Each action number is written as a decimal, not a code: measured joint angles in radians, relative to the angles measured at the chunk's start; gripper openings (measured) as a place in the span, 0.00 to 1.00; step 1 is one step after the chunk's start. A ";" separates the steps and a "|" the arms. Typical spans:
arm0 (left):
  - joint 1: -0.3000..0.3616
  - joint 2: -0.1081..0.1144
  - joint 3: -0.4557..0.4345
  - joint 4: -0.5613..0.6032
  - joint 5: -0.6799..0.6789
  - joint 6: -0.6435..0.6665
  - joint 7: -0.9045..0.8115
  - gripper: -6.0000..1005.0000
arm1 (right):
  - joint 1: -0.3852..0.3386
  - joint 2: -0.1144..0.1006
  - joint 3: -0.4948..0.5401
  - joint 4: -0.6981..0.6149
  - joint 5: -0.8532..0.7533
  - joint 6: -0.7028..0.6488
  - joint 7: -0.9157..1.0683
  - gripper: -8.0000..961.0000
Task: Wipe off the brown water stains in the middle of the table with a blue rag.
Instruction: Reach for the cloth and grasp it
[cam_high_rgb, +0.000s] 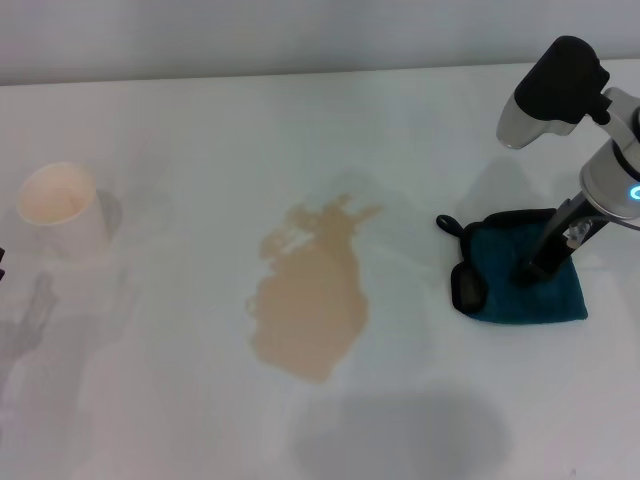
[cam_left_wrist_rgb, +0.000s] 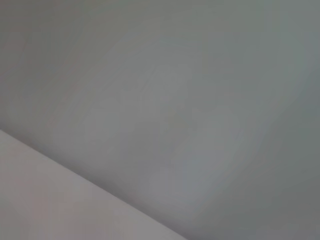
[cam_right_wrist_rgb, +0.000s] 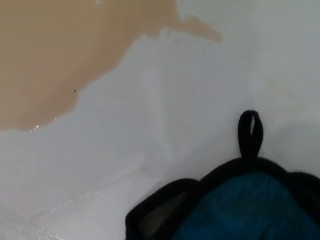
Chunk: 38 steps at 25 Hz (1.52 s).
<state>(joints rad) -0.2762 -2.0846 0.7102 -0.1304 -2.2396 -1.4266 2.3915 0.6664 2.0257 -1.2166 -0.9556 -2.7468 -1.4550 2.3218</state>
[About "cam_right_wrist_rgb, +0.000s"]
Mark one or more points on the blue rag with black trim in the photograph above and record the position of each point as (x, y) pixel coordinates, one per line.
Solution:
(237, 212)

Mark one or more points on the brown water stain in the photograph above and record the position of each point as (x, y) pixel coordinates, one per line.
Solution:
(50, 50)

